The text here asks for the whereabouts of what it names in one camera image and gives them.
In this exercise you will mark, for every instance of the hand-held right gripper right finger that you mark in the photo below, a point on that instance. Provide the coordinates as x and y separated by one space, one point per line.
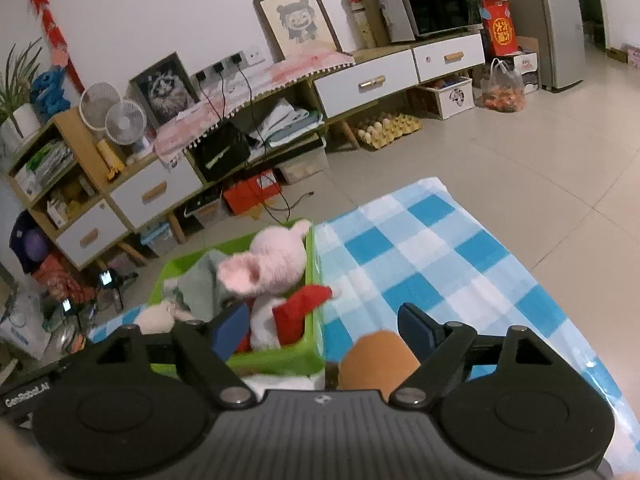
415 330

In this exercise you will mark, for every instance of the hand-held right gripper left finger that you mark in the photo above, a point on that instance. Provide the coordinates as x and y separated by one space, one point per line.
232 330

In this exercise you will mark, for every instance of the hamburger plush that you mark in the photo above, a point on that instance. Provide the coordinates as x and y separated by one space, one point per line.
375 360

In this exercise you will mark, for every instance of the grey plush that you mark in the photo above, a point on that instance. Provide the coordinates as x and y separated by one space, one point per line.
200 285

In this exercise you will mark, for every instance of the white plush with red clothes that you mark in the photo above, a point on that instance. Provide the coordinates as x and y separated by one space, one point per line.
287 317

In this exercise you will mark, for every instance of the green plastic bin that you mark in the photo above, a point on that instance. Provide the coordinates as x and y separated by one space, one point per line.
285 360

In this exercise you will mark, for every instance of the pink pig plush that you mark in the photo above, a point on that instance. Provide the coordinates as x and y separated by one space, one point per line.
280 260

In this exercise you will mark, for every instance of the blue white checked blanket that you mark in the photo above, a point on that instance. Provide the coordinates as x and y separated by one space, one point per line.
400 240

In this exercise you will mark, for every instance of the red cloth bag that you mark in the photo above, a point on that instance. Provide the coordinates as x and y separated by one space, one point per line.
60 280

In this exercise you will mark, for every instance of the red shoebox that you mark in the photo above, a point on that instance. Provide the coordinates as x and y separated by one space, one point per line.
250 192

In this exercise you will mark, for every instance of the white cabinet drawer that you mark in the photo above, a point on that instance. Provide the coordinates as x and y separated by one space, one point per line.
447 57
155 192
90 235
365 85

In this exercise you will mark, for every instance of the clear storage box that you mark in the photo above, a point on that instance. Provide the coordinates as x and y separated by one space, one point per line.
305 167

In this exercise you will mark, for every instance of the egg tray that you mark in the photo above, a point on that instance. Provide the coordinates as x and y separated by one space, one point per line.
390 130

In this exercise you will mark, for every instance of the yellow toy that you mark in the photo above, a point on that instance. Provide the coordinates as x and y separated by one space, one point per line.
111 160

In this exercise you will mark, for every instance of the folded clothes pile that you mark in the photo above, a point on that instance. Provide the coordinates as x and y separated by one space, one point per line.
292 122

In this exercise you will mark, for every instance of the stack of folded papers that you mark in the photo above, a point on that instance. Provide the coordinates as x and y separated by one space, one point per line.
45 165

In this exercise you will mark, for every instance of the white storage crate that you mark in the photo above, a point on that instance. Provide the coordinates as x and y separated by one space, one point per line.
447 100

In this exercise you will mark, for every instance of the white desk fan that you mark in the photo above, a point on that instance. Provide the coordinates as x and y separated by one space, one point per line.
125 122
97 105

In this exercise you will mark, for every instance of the wooden cabinet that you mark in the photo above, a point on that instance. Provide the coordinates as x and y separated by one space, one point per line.
75 145

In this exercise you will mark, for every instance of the framed raccoon picture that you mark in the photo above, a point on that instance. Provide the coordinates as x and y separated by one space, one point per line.
162 90

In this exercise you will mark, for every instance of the plastic bag of fruit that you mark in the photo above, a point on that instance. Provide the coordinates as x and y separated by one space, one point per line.
502 90

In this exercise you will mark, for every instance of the pink table runner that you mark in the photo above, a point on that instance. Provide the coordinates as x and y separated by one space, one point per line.
280 72

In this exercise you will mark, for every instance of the potted plant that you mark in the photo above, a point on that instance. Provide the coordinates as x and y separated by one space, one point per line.
22 115

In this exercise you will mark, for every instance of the blue plush figure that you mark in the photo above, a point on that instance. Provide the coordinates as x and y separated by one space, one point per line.
50 92

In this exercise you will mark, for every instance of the red gift box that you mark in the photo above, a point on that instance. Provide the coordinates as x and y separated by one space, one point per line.
497 27

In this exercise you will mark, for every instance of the framed cartoon drawing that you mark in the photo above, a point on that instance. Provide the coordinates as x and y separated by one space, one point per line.
297 20

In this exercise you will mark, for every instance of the microwave oven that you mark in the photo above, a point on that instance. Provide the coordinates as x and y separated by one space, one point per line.
440 7

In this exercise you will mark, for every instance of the grey refrigerator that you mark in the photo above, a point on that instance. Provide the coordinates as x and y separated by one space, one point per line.
557 25

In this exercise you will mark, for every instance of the red hanging decoration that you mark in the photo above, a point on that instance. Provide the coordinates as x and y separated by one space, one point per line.
52 30

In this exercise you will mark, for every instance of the small camera screen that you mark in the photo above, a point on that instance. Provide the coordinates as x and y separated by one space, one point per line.
66 306
107 279

